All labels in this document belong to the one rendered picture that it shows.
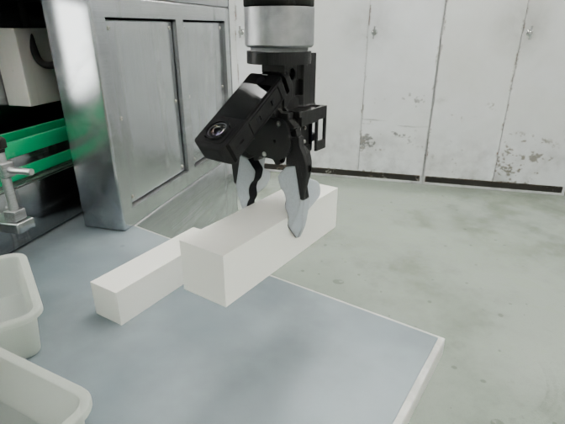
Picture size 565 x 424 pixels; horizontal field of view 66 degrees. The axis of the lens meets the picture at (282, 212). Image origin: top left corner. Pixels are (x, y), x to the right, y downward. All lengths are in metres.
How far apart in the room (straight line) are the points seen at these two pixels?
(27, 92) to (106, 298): 0.67
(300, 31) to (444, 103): 3.13
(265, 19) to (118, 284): 0.46
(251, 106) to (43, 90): 0.90
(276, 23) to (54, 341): 0.55
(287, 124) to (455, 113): 3.15
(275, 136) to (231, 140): 0.07
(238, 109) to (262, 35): 0.08
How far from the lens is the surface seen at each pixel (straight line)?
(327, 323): 0.71
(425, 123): 3.59
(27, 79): 1.26
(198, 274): 0.47
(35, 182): 1.08
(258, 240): 0.47
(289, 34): 0.47
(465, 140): 3.64
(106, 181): 1.03
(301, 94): 0.52
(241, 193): 0.54
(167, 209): 1.21
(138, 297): 0.75
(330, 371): 0.63
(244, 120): 0.44
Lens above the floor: 1.18
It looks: 23 degrees down
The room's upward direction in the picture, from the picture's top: straight up
